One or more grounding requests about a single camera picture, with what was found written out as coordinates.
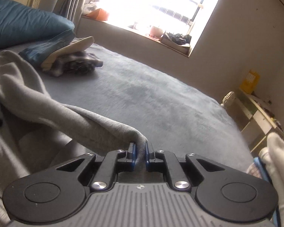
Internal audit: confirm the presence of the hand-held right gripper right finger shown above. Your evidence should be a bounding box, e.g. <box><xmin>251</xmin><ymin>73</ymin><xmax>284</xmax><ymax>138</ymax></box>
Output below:
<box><xmin>145</xmin><ymin>142</ymin><xmax>226</xmax><ymax>192</ymax></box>

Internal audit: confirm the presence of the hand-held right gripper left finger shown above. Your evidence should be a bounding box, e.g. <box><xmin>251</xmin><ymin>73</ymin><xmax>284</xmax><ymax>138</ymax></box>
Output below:
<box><xmin>55</xmin><ymin>142</ymin><xmax>138</xmax><ymax>192</ymax></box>

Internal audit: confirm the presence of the grey sweatshirt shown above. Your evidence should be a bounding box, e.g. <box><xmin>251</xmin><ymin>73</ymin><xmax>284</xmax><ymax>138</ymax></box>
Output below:
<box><xmin>0</xmin><ymin>50</ymin><xmax>149</xmax><ymax>227</ymax></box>

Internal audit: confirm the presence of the grey bed blanket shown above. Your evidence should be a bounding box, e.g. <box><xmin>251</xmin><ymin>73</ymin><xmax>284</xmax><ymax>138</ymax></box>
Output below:
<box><xmin>0</xmin><ymin>40</ymin><xmax>255</xmax><ymax>227</ymax></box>

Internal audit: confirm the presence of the cream bedpost finial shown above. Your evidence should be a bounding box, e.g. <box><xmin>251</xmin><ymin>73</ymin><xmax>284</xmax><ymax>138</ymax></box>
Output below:
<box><xmin>221</xmin><ymin>91</ymin><xmax>237</xmax><ymax>109</ymax></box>

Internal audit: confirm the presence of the teal duvet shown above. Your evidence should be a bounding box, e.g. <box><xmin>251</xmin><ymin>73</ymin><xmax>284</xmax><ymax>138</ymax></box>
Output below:
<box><xmin>0</xmin><ymin>0</ymin><xmax>75</xmax><ymax>51</ymax></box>

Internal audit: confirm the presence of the dark patterned cloth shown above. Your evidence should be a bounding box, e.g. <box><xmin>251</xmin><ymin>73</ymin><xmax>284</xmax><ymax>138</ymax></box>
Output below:
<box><xmin>50</xmin><ymin>51</ymin><xmax>104</xmax><ymax>77</ymax></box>

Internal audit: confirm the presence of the checked cloth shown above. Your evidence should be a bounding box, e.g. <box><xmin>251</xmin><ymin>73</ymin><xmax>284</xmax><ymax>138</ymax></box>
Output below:
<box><xmin>247</xmin><ymin>163</ymin><xmax>263</xmax><ymax>179</ymax></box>

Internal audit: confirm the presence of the cream wooden desk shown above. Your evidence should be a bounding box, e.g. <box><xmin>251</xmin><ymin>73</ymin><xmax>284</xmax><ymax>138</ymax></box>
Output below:
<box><xmin>237</xmin><ymin>89</ymin><xmax>284</xmax><ymax>152</ymax></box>

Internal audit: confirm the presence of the blue plastic item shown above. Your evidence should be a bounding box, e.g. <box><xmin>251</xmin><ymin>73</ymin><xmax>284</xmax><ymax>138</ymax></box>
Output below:
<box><xmin>254</xmin><ymin>157</ymin><xmax>278</xmax><ymax>227</ymax></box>

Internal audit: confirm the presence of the cardboard tray of dark items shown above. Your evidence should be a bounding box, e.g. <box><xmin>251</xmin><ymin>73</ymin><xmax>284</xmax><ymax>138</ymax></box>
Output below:
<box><xmin>160</xmin><ymin>32</ymin><xmax>192</xmax><ymax>52</ymax></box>

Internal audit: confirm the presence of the pink bowl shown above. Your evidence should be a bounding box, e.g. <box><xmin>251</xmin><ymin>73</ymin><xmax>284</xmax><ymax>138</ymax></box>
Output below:
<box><xmin>150</xmin><ymin>26</ymin><xmax>163</xmax><ymax>37</ymax></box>

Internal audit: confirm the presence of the yellow box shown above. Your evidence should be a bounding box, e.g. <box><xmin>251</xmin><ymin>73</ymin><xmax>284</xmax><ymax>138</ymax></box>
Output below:
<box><xmin>241</xmin><ymin>70</ymin><xmax>261</xmax><ymax>94</ymax></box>

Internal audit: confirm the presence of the orange bag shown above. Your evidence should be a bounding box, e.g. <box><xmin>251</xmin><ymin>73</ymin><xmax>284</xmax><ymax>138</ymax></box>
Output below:
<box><xmin>87</xmin><ymin>8</ymin><xmax>112</xmax><ymax>21</ymax></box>

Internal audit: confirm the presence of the grey curtain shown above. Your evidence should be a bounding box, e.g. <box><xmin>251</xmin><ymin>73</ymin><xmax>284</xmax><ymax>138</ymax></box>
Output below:
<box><xmin>53</xmin><ymin>0</ymin><xmax>107</xmax><ymax>29</ymax></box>

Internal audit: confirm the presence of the window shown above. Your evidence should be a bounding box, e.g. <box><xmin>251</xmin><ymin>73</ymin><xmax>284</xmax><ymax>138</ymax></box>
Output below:
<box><xmin>82</xmin><ymin>0</ymin><xmax>228</xmax><ymax>57</ymax></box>

